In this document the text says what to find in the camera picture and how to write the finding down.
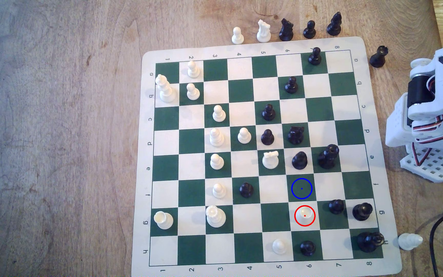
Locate white king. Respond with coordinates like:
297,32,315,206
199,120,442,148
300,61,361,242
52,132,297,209
155,74,177,103

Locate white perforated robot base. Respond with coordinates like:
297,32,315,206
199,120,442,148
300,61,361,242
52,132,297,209
400,142,443,183

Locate white bishop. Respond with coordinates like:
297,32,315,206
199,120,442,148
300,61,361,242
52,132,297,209
398,233,424,251
209,128,225,147

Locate black rook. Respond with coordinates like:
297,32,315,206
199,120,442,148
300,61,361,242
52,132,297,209
369,45,389,68
352,202,374,221

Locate green white chess mat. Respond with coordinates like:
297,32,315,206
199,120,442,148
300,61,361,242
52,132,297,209
131,36,403,277

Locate white queen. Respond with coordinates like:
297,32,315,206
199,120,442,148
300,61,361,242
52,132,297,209
206,205,227,228

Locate white rook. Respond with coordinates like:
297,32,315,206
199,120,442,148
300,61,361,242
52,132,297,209
154,211,174,230

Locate red black white servo wires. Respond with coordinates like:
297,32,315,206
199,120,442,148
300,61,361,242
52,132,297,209
409,75,443,167

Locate black queen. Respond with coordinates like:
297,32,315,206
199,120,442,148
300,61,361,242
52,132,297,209
318,144,340,170

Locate black king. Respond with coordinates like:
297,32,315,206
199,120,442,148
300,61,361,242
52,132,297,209
357,232,385,253

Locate black bishop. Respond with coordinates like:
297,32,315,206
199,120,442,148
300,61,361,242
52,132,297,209
291,151,308,170
326,12,342,37

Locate black knight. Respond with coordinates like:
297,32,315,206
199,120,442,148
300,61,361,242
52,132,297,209
279,18,294,42
287,126,305,145

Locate white knight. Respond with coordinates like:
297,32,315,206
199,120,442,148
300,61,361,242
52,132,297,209
256,19,271,43
262,151,280,170

